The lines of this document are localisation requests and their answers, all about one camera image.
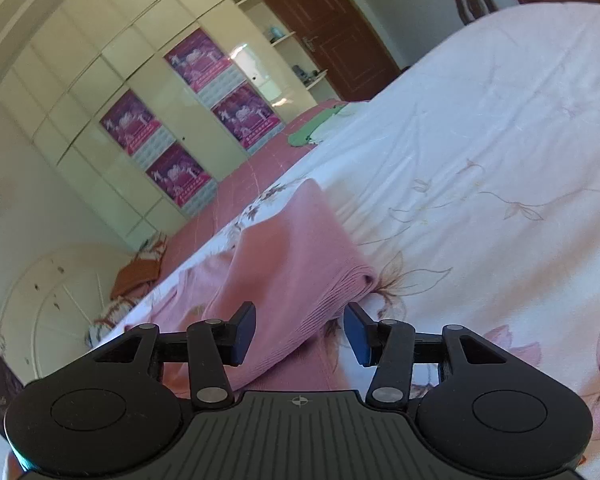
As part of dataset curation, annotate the lower right purple poster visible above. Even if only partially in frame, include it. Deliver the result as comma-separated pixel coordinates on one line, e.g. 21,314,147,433
211,82,284,154

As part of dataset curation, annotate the purple poster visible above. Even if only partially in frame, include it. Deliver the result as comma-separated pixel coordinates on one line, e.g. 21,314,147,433
163,28,232,92
99,90,160,155
147,142,211,206
211,82,284,154

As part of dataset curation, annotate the white floral bed sheet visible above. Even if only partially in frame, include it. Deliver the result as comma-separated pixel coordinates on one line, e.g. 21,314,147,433
86,1,600,466

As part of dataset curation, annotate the pink knit sweater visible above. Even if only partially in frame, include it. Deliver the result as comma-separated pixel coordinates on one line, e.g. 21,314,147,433
101,178,382,394

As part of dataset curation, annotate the corner shelf unit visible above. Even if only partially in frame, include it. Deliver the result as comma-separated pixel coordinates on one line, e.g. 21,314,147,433
234,0,339,103

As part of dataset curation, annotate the upper left purple poster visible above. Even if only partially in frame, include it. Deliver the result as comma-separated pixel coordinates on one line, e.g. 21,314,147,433
99,90,160,155

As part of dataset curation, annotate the patterned white brown pillow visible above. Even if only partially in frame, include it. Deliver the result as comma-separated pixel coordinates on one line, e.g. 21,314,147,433
85,296,140,349

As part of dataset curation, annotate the cream wardrobe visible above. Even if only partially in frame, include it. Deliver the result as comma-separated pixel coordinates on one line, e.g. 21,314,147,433
0,0,316,244

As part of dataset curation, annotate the orange striped pillow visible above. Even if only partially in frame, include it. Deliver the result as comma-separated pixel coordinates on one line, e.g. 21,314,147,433
110,252,163,300

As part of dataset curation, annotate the brown wooden door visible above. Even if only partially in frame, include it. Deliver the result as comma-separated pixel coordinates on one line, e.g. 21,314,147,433
265,0,400,101

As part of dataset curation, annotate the upper right purple poster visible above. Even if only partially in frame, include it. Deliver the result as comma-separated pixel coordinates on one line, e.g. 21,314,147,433
163,28,232,92

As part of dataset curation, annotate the cream rounded headboard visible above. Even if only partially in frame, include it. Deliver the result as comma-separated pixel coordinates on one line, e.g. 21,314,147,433
0,244,131,384

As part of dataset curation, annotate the green folded cloth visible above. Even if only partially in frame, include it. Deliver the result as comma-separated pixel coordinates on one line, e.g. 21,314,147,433
287,104,346,148

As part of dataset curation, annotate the lower left purple poster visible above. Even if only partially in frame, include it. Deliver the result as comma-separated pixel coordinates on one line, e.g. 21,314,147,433
147,142,211,206

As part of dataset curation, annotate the pink checked bed cover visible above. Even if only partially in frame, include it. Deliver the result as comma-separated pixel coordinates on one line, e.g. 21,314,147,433
158,99,351,282

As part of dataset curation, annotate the white folded cloth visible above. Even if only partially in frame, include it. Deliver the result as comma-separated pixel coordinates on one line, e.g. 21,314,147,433
309,102,368,145

